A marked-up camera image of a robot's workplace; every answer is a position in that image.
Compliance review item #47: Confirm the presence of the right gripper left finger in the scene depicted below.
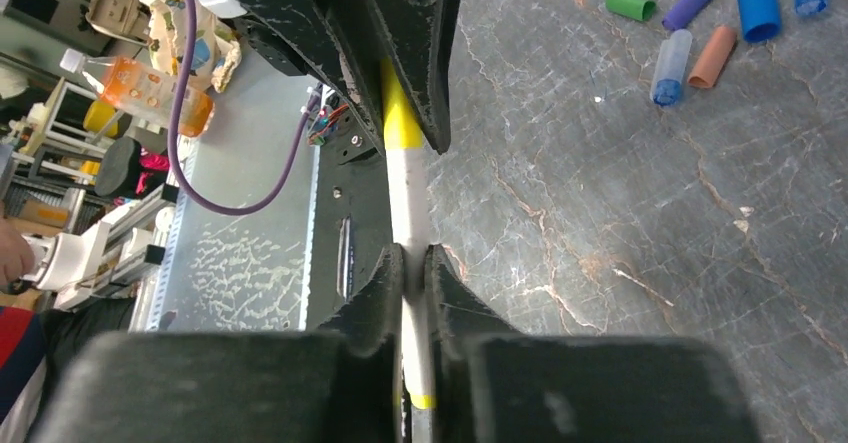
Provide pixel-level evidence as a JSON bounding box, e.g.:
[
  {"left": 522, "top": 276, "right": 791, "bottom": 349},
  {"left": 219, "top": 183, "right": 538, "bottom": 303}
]
[{"left": 33, "top": 244, "right": 405, "bottom": 442}]

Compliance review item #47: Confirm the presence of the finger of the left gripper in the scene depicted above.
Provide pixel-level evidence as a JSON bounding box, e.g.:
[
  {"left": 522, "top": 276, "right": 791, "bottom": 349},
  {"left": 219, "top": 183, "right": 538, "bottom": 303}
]
[
  {"left": 353, "top": 0, "right": 461, "bottom": 154},
  {"left": 238, "top": 0, "right": 385, "bottom": 153}
]

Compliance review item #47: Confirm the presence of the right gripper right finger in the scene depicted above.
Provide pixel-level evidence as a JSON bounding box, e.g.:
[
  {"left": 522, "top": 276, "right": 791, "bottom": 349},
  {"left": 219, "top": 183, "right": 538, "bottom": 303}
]
[{"left": 424, "top": 245, "right": 760, "bottom": 442}]

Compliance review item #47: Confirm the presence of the yellow cap marker pen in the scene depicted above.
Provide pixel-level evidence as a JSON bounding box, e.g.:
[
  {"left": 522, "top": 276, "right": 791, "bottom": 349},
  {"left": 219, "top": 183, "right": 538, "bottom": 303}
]
[{"left": 380, "top": 58, "right": 436, "bottom": 412}]

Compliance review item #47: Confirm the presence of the green pen cap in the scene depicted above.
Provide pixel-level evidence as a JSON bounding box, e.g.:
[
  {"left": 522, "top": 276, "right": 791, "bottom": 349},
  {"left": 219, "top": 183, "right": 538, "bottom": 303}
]
[{"left": 605, "top": 0, "right": 657, "bottom": 22}]

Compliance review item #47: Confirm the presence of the purple pen cap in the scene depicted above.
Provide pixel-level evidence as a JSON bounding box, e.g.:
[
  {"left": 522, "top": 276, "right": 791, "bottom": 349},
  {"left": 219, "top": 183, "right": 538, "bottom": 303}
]
[{"left": 662, "top": 0, "right": 711, "bottom": 32}]

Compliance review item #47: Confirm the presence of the orange pen cap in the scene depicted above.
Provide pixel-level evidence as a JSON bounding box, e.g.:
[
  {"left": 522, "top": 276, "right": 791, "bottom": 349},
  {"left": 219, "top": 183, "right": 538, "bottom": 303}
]
[{"left": 687, "top": 26, "right": 738, "bottom": 89}]

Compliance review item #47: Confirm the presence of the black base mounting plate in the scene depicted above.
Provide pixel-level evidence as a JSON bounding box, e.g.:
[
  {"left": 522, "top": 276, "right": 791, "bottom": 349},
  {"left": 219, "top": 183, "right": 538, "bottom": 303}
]
[{"left": 306, "top": 95, "right": 392, "bottom": 329}]

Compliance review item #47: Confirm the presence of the orange drink bottle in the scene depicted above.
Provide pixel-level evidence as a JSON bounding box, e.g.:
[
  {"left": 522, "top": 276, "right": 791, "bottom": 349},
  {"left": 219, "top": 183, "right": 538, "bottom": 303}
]
[{"left": 60, "top": 48, "right": 214, "bottom": 137}]

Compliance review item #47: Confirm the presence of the person's hand in background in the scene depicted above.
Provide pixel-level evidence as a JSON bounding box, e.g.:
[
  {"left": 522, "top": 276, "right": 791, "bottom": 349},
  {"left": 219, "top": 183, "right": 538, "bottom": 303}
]
[{"left": 1, "top": 218, "right": 36, "bottom": 292}]

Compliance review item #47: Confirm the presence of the white slotted cable duct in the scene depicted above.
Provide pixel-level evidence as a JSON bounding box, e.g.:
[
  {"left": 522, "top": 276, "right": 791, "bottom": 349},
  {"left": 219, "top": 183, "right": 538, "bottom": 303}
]
[{"left": 129, "top": 176, "right": 192, "bottom": 332}]

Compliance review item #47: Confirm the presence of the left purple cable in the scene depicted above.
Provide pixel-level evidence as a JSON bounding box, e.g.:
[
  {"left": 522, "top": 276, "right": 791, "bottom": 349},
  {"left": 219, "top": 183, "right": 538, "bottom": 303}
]
[{"left": 166, "top": 0, "right": 319, "bottom": 217}]

